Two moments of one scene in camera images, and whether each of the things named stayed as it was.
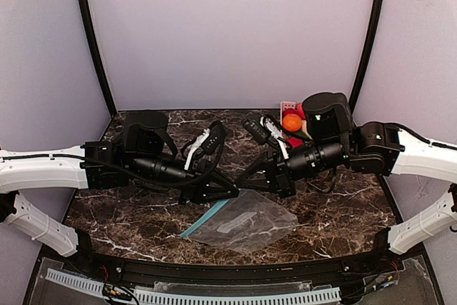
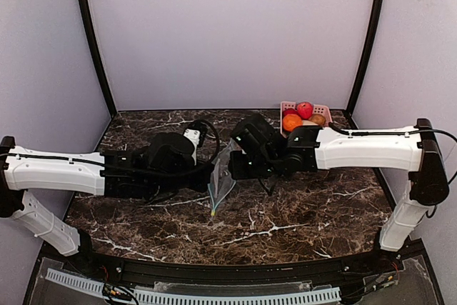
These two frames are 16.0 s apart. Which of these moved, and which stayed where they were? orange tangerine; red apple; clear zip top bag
Moved: clear zip top bag
Stayed: red apple; orange tangerine
